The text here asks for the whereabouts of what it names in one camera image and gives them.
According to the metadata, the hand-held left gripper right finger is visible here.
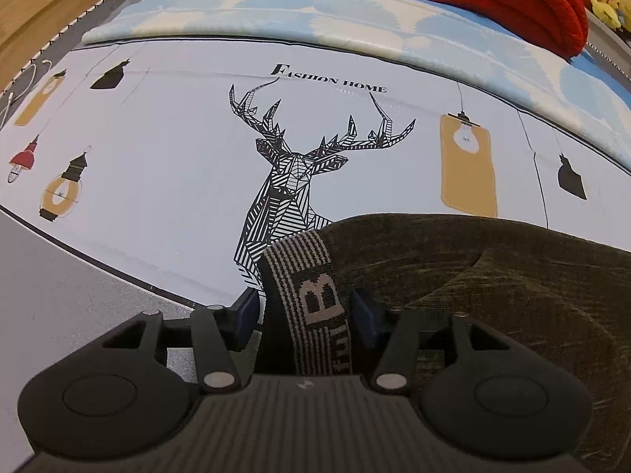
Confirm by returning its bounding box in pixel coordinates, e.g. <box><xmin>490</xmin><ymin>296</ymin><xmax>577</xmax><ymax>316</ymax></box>
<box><xmin>349</xmin><ymin>289</ymin><xmax>494</xmax><ymax>394</ymax></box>

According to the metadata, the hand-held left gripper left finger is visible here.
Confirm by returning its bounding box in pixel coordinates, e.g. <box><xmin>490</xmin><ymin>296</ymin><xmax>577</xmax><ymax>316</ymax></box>
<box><xmin>103</xmin><ymin>288</ymin><xmax>260</xmax><ymax>389</ymax></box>

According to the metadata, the olive corduroy pants striped waistband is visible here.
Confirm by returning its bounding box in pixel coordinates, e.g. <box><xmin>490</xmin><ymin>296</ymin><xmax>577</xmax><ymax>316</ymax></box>
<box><xmin>233</xmin><ymin>213</ymin><xmax>631</xmax><ymax>473</ymax></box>

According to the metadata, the white deer printed mat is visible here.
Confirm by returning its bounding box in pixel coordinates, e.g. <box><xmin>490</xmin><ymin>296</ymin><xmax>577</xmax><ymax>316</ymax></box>
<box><xmin>0</xmin><ymin>39</ymin><xmax>631</xmax><ymax>308</ymax></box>

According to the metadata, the grey bed cover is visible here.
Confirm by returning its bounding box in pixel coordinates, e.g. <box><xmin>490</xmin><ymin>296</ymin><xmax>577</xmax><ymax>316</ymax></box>
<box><xmin>0</xmin><ymin>0</ymin><xmax>259</xmax><ymax>385</ymax></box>

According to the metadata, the blue and white patterned blanket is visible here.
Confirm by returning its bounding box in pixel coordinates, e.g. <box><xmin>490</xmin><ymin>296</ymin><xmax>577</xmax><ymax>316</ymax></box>
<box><xmin>81</xmin><ymin>0</ymin><xmax>631</xmax><ymax>174</ymax></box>

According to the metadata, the white cable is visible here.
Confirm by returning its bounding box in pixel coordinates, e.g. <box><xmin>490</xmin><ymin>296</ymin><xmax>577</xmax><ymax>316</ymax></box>
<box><xmin>0</xmin><ymin>58</ymin><xmax>56</xmax><ymax>130</ymax></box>

